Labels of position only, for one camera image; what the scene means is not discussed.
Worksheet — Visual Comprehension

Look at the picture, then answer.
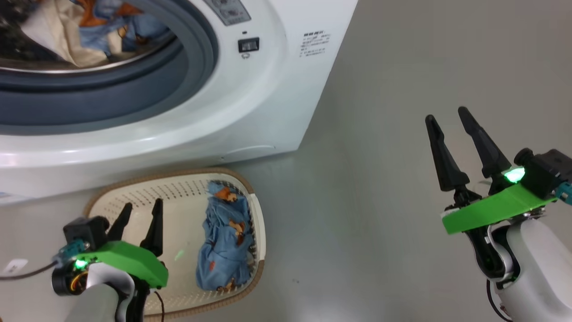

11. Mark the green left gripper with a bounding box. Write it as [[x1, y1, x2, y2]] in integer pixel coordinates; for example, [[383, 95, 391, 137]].
[[51, 198, 169, 296]]

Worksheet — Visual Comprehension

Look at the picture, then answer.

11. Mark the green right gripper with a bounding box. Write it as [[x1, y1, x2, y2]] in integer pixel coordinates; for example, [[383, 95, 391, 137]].
[[425, 106, 558, 278]]

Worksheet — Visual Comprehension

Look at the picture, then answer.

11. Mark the blue cartoon print garment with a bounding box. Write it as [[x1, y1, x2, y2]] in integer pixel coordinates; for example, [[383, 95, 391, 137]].
[[74, 0, 172, 56], [196, 180, 257, 293]]

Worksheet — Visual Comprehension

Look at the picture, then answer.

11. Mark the cream printed garment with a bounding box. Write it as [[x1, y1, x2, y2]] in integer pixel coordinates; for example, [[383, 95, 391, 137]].
[[20, 0, 110, 68]]

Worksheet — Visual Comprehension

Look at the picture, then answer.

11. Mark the cream perforated laundry basket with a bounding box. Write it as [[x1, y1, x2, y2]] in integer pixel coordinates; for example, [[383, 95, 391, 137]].
[[84, 168, 267, 319]]

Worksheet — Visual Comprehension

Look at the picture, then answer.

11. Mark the white front-load washing machine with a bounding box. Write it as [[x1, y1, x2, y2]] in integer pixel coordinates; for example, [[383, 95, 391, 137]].
[[0, 0, 359, 206]]

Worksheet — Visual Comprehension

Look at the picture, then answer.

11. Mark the round white filter cover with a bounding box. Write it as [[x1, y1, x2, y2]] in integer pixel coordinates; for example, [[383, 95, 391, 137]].
[[219, 144, 276, 162]]

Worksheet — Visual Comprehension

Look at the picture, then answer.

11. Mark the grey warning sticker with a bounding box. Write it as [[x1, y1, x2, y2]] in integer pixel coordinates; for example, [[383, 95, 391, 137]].
[[203, 0, 252, 26]]

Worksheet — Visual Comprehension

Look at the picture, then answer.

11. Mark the black cable teal connector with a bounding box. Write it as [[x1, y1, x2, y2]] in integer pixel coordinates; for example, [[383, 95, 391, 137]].
[[554, 181, 572, 205], [0, 239, 88, 281]]

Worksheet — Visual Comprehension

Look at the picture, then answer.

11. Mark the white cable tag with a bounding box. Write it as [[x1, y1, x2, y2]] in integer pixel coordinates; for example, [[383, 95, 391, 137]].
[[2, 258, 29, 276]]

